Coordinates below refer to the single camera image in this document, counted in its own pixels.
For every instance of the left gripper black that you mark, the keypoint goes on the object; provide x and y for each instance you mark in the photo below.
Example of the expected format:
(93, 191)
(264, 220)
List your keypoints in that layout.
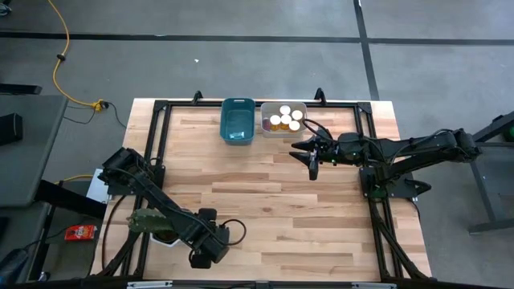
(201, 261)

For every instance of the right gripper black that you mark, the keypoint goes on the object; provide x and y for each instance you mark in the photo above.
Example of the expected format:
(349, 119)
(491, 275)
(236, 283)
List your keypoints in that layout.
(345, 148)

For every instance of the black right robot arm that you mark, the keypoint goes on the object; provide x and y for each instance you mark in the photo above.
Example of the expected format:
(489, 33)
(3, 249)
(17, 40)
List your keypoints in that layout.
(421, 146)

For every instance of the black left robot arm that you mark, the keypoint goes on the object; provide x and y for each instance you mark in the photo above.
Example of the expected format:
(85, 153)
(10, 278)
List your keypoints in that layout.
(156, 196)

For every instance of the white plastic bin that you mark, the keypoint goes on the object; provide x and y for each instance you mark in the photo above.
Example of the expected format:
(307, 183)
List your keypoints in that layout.
(281, 135)

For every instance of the teal plastic bin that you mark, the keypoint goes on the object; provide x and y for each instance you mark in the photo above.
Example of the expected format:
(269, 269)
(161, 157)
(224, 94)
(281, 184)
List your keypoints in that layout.
(237, 116)

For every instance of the green cactus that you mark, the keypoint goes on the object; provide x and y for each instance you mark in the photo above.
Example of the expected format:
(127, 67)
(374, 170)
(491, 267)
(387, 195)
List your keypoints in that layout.
(138, 221)

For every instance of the red packet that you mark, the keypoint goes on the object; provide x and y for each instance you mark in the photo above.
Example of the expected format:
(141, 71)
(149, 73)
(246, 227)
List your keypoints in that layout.
(80, 233)

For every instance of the black floor beam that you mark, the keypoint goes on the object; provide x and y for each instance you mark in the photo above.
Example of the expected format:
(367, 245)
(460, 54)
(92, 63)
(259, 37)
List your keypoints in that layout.
(68, 198)

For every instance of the dark grey bag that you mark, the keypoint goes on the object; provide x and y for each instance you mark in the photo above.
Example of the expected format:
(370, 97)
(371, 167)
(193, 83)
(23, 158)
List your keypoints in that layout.
(12, 265)

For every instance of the grey side table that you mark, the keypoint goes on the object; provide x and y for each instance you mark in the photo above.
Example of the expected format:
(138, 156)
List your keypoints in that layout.
(24, 172)

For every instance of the green round object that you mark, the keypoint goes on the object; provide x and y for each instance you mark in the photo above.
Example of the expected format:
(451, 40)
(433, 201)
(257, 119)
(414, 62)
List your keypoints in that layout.
(511, 133)

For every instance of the black box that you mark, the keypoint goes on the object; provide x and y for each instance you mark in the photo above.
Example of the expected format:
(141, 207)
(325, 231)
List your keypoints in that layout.
(10, 128)

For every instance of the black flat bar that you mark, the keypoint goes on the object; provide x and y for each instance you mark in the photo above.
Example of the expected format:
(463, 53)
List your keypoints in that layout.
(20, 89)

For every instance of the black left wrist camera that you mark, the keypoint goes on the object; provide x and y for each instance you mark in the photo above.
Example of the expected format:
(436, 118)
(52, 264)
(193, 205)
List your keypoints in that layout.
(220, 245)

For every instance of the black frame bracket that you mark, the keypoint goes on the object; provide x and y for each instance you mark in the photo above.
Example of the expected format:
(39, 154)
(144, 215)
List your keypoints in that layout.
(197, 97)
(320, 95)

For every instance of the silver metal bracket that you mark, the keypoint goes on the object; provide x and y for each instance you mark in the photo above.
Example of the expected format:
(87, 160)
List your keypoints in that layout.
(148, 284)
(373, 286)

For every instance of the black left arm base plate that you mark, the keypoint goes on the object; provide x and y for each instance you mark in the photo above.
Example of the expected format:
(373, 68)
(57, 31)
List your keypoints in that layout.
(136, 191)

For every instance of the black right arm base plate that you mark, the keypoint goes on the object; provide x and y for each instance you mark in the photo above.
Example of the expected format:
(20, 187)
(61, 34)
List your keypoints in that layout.
(405, 190)

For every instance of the black aluminium table frame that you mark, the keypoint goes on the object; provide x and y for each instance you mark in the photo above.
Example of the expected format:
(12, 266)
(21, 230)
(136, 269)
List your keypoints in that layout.
(201, 104)

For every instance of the dark grey metal table frame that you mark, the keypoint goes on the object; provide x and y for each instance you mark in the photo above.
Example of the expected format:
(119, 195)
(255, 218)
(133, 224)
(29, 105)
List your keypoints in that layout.
(484, 184)

